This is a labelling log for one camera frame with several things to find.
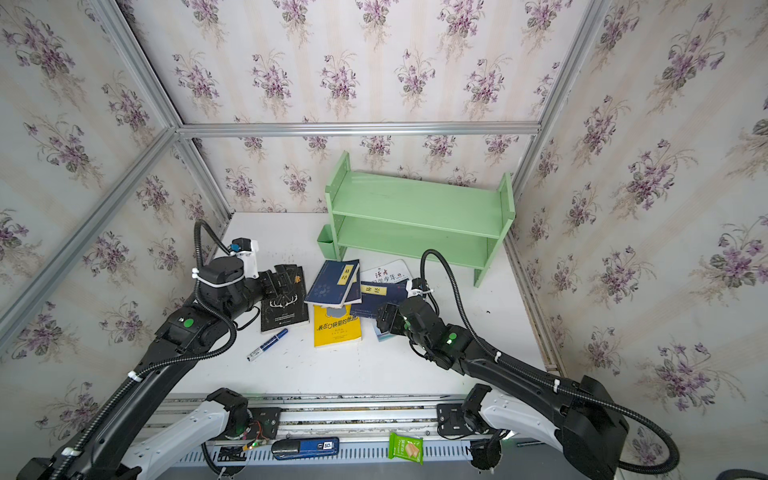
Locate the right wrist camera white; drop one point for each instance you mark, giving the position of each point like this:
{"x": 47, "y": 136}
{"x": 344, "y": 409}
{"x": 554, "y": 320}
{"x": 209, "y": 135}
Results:
{"x": 418, "y": 287}

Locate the blue white marker pen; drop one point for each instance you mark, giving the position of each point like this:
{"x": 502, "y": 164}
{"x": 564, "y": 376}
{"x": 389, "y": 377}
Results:
{"x": 266, "y": 345}

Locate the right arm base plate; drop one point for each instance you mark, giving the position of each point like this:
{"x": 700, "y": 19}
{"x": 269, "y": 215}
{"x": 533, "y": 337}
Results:
{"x": 451, "y": 423}

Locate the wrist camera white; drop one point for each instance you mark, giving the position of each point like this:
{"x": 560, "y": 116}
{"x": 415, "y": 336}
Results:
{"x": 246, "y": 251}
{"x": 418, "y": 287}

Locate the white blue magazine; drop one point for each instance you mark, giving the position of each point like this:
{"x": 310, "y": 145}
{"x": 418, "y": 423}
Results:
{"x": 391, "y": 272}

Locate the green two-tier shelf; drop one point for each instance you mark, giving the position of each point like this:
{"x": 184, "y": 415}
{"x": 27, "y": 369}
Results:
{"x": 405, "y": 217}

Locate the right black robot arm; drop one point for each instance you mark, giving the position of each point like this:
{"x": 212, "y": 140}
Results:
{"x": 577, "y": 418}

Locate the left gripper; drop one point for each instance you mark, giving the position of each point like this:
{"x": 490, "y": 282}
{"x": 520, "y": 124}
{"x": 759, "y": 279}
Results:
{"x": 274, "y": 283}

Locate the black book with antlers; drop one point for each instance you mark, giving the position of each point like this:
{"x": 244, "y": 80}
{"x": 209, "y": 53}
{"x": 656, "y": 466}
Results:
{"x": 289, "y": 307}

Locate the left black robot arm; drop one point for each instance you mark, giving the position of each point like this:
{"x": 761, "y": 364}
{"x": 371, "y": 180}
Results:
{"x": 228, "y": 284}

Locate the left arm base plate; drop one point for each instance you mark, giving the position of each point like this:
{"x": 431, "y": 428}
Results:
{"x": 262, "y": 426}

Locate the blue black device on rail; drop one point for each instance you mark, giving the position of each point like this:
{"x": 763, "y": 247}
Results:
{"x": 304, "y": 448}

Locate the yellow cartoon book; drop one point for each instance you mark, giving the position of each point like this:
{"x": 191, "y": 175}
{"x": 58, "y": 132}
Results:
{"x": 333, "y": 326}

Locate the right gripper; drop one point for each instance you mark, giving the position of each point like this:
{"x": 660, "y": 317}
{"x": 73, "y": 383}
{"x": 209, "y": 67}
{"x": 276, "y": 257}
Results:
{"x": 389, "y": 318}

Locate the green snack packet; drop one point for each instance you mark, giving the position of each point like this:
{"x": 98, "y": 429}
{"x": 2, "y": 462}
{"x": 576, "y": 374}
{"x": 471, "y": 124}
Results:
{"x": 405, "y": 448}

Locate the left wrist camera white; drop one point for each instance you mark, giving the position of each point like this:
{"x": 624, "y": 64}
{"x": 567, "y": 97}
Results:
{"x": 246, "y": 251}

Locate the navy book yellow label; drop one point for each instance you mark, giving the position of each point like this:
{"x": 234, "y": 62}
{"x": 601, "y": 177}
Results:
{"x": 375, "y": 296}

